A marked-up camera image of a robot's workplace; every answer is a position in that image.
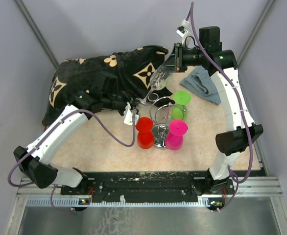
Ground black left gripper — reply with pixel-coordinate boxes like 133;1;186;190
102;91;141;115

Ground black floral pattern blanket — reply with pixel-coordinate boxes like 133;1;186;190
42;46;168;126

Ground chrome wine glass rack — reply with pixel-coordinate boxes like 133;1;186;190
149;92;175;150

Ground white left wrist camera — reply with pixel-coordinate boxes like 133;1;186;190
123;102;139;125

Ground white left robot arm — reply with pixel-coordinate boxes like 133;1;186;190
7;91;140;194

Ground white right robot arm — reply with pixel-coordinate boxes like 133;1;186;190
150;26;263;195

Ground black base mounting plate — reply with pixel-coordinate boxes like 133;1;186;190
60;171;234;203

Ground clear wine glass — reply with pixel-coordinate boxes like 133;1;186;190
136;70;171;106

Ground aluminium corner frame rail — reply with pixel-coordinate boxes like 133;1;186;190
237;0;276;66

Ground left aluminium corner rail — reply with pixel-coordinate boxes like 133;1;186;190
13;0;59;69

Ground pink wine glass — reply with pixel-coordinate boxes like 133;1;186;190
165;119;188;150

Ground red wine glass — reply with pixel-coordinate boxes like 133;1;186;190
136;117;154;149

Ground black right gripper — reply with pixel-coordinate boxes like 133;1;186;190
157;44;204;74

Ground grey slotted cable duct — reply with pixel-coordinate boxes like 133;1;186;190
25;195;222;209

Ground folded light blue jeans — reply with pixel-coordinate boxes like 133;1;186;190
180;66;221;105

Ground green wine glass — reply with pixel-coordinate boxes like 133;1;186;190
170;91;191;121

